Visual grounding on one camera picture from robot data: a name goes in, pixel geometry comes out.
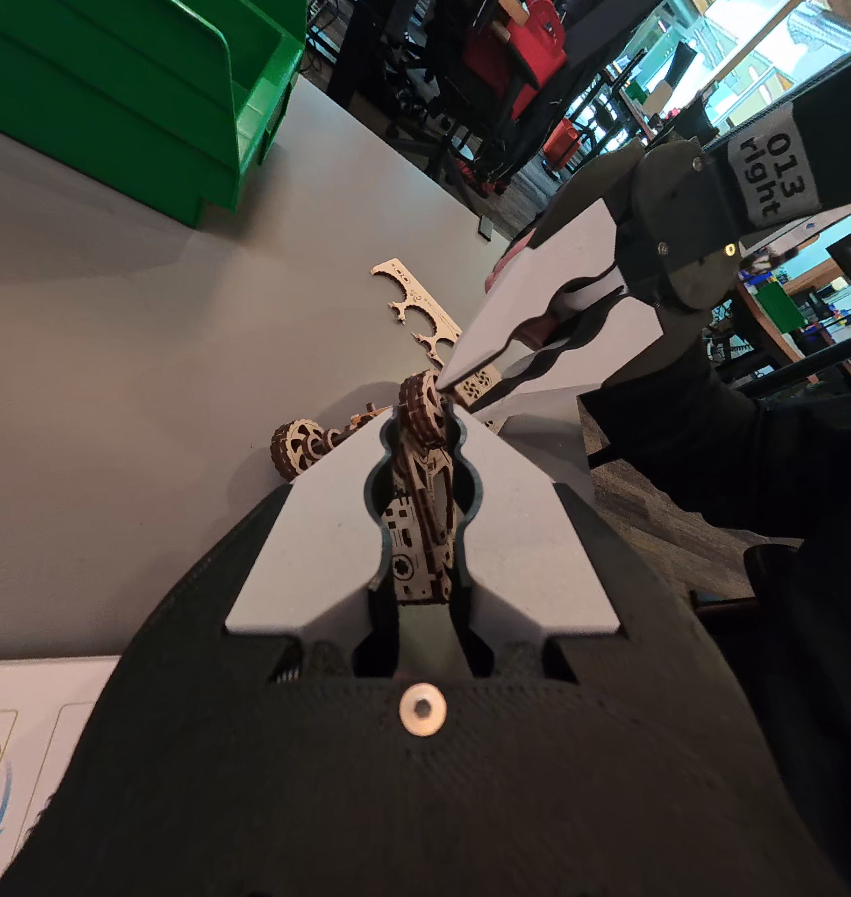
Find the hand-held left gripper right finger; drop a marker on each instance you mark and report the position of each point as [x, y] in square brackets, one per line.
[544, 560]

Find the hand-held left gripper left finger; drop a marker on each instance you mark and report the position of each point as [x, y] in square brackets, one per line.
[299, 560]

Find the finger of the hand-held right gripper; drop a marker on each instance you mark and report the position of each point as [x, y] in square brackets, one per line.
[544, 266]
[607, 350]

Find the wooden buggy model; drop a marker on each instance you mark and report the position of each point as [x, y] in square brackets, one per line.
[295, 448]

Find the wooden sheet with wheels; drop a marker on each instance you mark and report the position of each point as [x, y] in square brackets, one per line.
[425, 315]

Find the person's right forearm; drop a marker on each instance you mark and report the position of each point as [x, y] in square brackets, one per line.
[712, 455]

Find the person's right hand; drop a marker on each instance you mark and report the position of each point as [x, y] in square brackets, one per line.
[541, 331]

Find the red machine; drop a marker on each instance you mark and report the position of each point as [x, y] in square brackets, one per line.
[516, 56]

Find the instruction booklet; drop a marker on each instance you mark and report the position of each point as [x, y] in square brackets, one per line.
[26, 736]

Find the green plastic bin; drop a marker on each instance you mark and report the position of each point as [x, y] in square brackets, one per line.
[117, 91]

